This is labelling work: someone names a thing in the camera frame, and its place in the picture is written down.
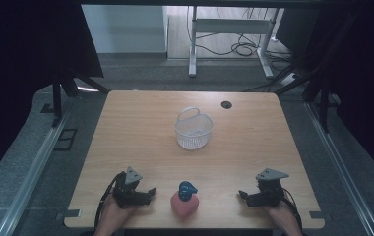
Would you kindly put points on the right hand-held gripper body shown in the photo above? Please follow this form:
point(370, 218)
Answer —
point(268, 191)

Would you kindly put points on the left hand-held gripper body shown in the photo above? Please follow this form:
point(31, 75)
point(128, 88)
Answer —
point(127, 193)

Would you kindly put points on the pink bottle with blue pump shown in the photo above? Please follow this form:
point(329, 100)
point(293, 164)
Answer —
point(184, 201)

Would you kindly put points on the white plastic mesh basket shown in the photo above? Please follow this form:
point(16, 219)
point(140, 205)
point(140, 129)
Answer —
point(194, 131)

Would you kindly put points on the person's left hand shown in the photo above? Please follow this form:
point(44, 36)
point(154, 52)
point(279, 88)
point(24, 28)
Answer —
point(114, 213)

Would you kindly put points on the person's right hand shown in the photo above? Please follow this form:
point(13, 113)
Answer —
point(281, 214)

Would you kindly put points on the black metal stand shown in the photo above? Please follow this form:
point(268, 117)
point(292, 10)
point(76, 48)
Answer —
point(57, 98)
point(323, 98)

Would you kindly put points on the white power strip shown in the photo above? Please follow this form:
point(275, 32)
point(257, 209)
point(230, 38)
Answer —
point(289, 79)

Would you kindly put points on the black curtain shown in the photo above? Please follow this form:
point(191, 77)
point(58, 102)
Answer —
point(27, 65)
point(365, 82)

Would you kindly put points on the white cabinet panel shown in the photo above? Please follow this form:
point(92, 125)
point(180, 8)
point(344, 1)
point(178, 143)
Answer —
point(124, 29)

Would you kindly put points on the aluminium floor rail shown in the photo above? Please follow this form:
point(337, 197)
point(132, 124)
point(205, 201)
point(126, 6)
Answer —
point(342, 170)
point(34, 170)

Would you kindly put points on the black rectangular floor frame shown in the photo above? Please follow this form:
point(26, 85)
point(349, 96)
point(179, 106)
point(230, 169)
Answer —
point(64, 140)

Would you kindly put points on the white metal desk frame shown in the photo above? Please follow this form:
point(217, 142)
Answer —
point(231, 26)

